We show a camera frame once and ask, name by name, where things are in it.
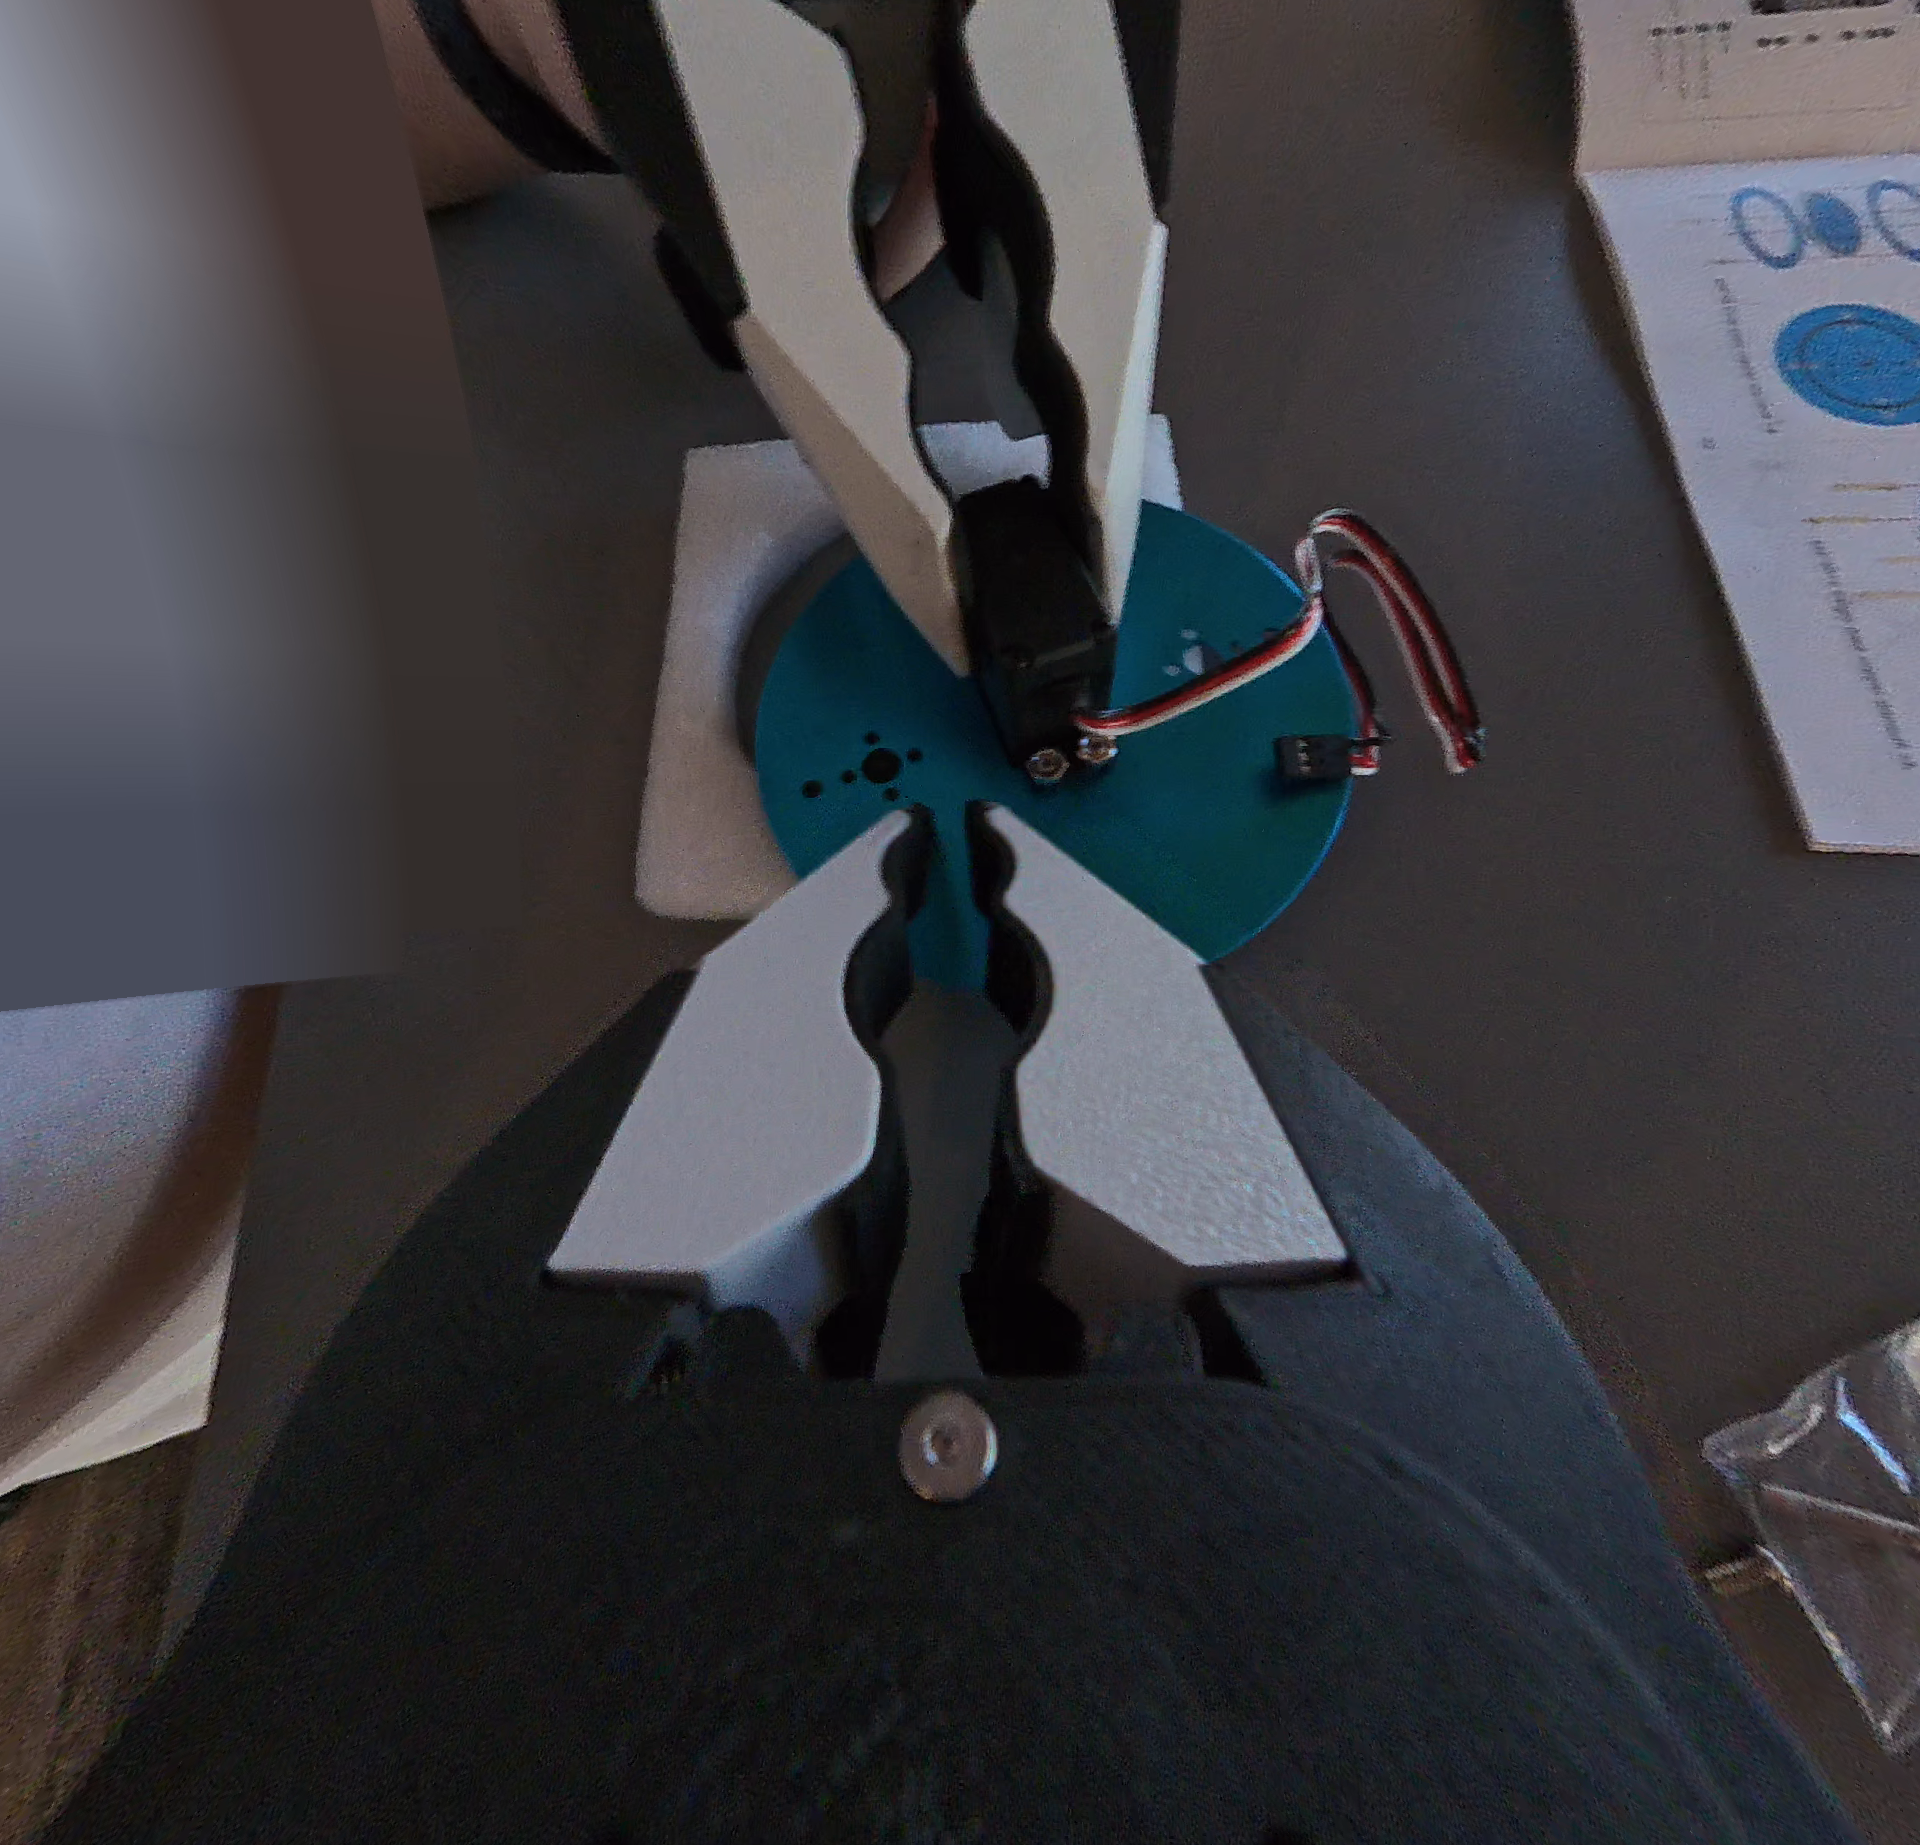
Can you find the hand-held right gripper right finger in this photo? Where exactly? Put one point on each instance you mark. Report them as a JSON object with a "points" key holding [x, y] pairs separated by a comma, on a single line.
{"points": [[1170, 1126]]}

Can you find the white foam sheet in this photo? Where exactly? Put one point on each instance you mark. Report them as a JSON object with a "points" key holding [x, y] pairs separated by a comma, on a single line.
{"points": [[705, 766]]}

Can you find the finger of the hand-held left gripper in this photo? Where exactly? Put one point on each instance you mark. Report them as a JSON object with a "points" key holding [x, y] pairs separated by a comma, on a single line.
{"points": [[795, 225], [1080, 196]]}

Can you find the person's left forearm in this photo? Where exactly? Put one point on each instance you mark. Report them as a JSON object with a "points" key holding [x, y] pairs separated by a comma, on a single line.
{"points": [[518, 16]]}

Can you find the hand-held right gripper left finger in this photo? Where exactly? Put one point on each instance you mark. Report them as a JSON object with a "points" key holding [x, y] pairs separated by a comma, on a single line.
{"points": [[721, 1126]]}

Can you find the blue round metal plate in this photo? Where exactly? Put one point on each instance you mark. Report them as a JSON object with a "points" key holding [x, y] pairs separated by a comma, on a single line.
{"points": [[1201, 856]]}

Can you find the black servo motor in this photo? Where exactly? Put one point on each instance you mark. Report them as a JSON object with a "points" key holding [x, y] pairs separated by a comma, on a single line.
{"points": [[1021, 630]]}

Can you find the clear zip bag white label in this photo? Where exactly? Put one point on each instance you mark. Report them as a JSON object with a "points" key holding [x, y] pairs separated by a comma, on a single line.
{"points": [[1846, 1500]]}

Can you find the white instruction booklet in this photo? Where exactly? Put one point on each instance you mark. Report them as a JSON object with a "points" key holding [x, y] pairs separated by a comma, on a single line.
{"points": [[1801, 600]]}

